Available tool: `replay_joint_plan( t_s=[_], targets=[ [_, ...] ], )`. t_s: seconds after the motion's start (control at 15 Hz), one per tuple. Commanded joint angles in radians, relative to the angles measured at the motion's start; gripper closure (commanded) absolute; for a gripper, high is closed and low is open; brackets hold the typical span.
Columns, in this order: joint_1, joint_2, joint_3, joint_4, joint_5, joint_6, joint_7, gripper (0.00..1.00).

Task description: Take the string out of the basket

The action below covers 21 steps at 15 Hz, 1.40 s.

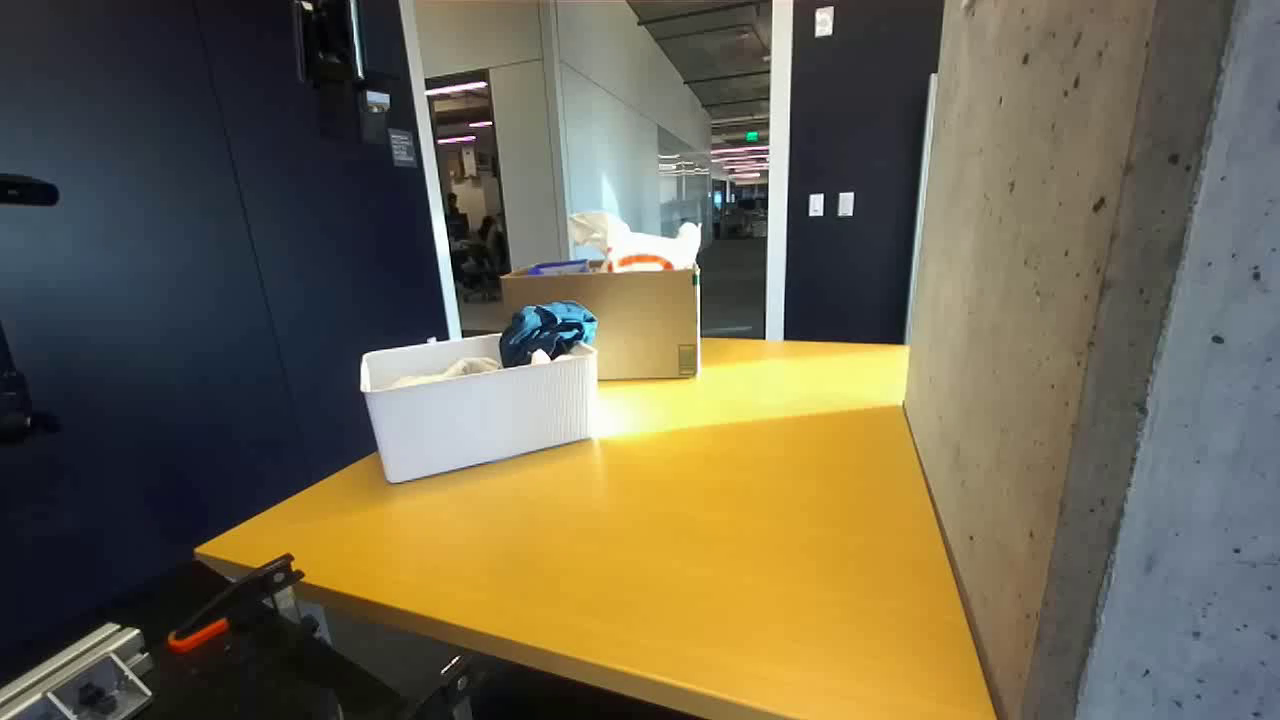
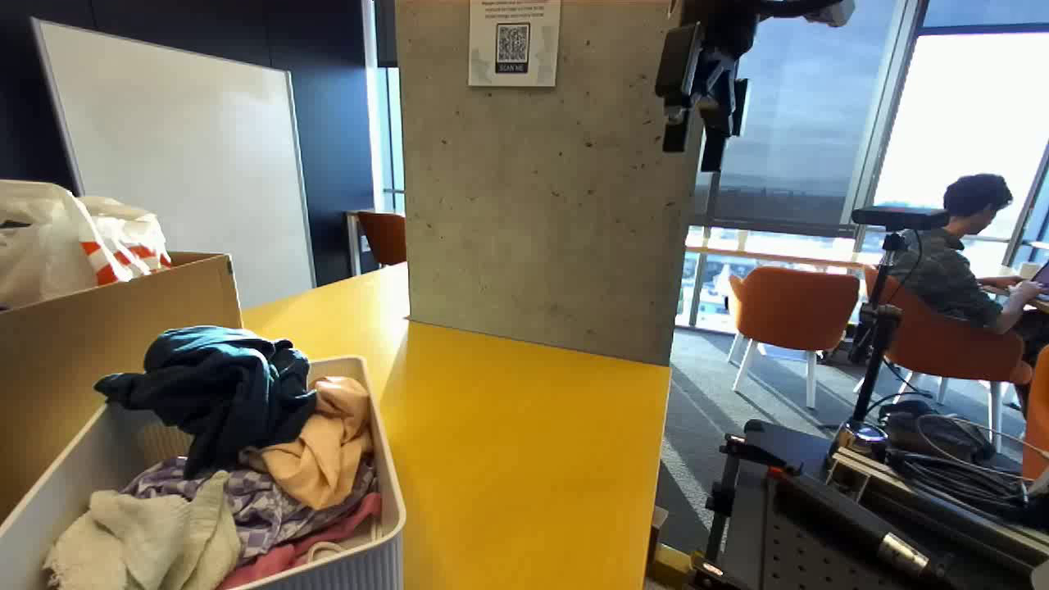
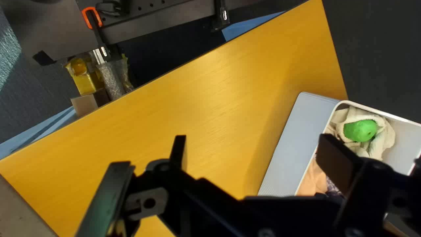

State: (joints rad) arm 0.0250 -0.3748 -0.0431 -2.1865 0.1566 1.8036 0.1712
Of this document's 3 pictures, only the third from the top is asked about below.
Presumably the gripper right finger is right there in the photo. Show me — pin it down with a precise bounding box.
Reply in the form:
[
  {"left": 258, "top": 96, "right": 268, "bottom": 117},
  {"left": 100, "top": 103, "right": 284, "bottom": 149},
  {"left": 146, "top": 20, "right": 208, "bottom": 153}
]
[{"left": 315, "top": 133, "right": 421, "bottom": 237}]

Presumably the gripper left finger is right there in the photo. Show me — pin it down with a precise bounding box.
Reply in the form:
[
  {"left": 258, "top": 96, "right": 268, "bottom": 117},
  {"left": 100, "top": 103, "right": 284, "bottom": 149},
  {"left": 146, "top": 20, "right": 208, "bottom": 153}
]
[{"left": 76, "top": 135, "right": 244, "bottom": 237}]

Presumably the white ribbed basket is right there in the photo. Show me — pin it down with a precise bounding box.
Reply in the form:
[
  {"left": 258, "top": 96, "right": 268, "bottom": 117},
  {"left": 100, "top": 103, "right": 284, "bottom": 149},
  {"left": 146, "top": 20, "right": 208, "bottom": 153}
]
[{"left": 258, "top": 92, "right": 421, "bottom": 198}]

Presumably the white towel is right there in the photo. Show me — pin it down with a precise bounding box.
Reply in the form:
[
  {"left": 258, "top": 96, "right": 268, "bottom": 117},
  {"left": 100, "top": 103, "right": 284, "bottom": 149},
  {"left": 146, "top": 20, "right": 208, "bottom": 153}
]
[{"left": 324, "top": 106, "right": 396, "bottom": 162}]

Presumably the peach cloth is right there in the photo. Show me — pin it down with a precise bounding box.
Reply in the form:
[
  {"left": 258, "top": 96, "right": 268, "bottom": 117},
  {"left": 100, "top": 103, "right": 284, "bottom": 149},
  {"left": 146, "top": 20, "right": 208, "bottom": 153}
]
[{"left": 297, "top": 157, "right": 329, "bottom": 197}]

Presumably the green ball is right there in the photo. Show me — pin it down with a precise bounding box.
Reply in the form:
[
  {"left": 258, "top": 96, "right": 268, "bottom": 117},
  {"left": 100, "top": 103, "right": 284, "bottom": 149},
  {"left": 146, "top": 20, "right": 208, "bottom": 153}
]
[{"left": 343, "top": 119, "right": 378, "bottom": 143}]

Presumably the cardboard box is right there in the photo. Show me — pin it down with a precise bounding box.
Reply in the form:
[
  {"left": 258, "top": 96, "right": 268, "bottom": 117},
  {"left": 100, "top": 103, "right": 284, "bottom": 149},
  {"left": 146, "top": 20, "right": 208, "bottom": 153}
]
[{"left": 70, "top": 89, "right": 111, "bottom": 118}]

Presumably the roll of bubble wrap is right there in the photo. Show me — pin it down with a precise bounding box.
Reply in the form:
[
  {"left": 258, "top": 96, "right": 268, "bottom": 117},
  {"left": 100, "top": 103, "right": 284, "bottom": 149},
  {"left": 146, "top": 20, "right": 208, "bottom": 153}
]
[{"left": 96, "top": 58, "right": 134, "bottom": 101}]

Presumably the yellow bottle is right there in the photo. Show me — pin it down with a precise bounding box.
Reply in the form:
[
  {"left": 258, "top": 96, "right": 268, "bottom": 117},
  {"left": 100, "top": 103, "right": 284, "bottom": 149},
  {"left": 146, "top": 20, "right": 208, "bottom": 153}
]
[{"left": 65, "top": 58, "right": 97, "bottom": 96}]

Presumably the blue panel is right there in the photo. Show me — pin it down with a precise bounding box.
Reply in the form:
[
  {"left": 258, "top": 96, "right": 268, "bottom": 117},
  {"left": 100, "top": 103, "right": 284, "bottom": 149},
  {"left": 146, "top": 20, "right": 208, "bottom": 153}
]
[{"left": 0, "top": 105, "right": 78, "bottom": 160}]

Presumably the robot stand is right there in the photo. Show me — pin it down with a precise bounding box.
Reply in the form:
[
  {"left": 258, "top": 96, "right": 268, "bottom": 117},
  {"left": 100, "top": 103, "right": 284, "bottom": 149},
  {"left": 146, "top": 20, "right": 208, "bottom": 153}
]
[{"left": 20, "top": 0, "right": 310, "bottom": 63}]

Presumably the dark braided string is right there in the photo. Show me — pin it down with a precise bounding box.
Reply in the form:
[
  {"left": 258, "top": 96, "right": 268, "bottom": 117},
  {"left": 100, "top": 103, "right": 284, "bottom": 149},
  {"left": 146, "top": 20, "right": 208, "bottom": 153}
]
[{"left": 326, "top": 176, "right": 345, "bottom": 198}]

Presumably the black clamp with orange handle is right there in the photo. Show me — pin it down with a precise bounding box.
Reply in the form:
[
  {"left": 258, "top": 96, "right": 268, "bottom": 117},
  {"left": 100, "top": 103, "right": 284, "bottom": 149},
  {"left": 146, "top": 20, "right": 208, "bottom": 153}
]
[{"left": 81, "top": 7, "right": 114, "bottom": 63}]

